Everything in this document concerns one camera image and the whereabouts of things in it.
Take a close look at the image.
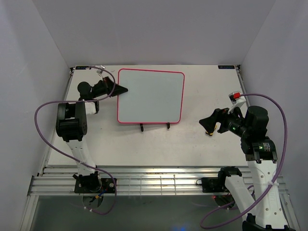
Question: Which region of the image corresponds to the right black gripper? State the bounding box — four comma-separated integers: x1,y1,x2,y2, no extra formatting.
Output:
199,103,250,137

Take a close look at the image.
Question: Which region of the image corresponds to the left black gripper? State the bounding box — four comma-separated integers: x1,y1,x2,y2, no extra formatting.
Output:
91,76,128,99

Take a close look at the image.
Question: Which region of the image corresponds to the yellow bone-shaped eraser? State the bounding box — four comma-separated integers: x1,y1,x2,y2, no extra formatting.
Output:
205,124,217,136

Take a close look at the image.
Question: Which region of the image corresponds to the pink framed whiteboard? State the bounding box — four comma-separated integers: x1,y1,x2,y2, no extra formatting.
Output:
117,68,185,124

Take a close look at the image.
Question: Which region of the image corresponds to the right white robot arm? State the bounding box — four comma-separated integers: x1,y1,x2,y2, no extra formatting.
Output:
199,106,292,231

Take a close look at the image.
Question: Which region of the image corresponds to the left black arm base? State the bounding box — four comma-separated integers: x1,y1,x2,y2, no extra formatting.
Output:
73,174,118,212

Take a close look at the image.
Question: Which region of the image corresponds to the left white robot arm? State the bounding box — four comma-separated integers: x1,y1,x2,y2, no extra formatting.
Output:
56,77,128,192

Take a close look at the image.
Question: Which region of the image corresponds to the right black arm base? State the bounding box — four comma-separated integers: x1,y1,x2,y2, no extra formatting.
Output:
196,167,242,210

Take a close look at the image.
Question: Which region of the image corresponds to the left blue corner label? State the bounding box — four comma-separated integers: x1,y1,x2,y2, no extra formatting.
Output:
75,66,91,70

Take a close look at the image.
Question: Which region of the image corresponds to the blue corner label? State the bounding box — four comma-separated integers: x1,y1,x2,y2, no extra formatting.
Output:
75,66,91,70
218,65,235,69

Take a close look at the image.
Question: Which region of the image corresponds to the right blue corner label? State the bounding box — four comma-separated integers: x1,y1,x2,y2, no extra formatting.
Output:
218,65,235,69

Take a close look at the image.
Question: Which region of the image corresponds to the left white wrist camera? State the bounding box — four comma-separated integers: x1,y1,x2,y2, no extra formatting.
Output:
95,65,105,80

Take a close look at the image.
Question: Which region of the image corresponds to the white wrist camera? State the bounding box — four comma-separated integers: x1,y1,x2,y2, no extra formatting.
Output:
95,65,105,80
228,91,246,114

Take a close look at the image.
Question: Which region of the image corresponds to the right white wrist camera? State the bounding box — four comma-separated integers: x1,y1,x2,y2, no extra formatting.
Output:
228,91,246,114

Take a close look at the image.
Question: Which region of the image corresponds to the black wire whiteboard stand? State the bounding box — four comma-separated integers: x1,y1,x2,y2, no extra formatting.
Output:
139,122,171,132

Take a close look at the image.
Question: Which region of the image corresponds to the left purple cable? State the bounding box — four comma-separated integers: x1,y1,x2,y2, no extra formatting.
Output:
34,65,118,215

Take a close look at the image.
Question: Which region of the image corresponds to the purple cable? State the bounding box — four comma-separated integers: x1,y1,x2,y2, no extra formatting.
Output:
199,92,288,230
34,65,118,215

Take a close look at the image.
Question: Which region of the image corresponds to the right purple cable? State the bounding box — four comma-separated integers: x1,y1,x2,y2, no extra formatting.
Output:
199,92,288,230

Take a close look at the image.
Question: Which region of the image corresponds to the aluminium extrusion frame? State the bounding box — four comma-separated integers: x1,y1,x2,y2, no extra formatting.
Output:
26,64,300,231

